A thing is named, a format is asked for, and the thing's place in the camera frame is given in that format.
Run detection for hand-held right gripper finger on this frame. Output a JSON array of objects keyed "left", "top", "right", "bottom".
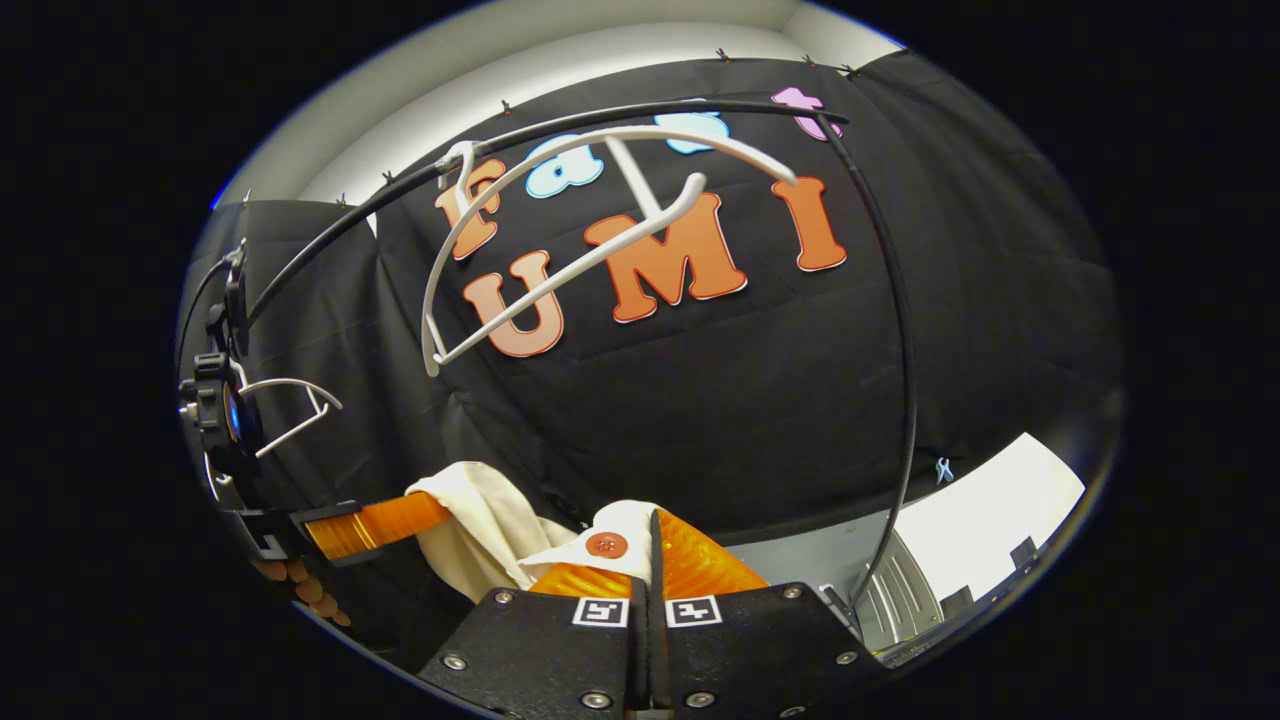
[
  {"left": 648, "top": 508, "right": 891, "bottom": 720},
  {"left": 415, "top": 563, "right": 651, "bottom": 720}
]

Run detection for cream button shirt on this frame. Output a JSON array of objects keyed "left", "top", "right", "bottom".
[{"left": 405, "top": 461, "right": 661, "bottom": 603}]

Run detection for white plastic hanger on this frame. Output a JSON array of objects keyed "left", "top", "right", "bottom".
[
  {"left": 205, "top": 378, "right": 344, "bottom": 501},
  {"left": 420, "top": 125, "right": 799, "bottom": 378}
]

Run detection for black clothes rack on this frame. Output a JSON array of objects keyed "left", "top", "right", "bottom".
[{"left": 245, "top": 98, "right": 919, "bottom": 641}]

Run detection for grey ribbed metal panel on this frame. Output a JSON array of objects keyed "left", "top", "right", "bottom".
[{"left": 855, "top": 530, "right": 946, "bottom": 651}]

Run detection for black backdrop cloth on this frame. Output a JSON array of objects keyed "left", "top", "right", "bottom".
[{"left": 180, "top": 50, "right": 1126, "bottom": 681}]

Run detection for white panel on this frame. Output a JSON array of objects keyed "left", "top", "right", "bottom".
[{"left": 893, "top": 431, "right": 1088, "bottom": 606}]

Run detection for black cable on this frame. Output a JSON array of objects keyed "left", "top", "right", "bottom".
[{"left": 183, "top": 252, "right": 244, "bottom": 341}]

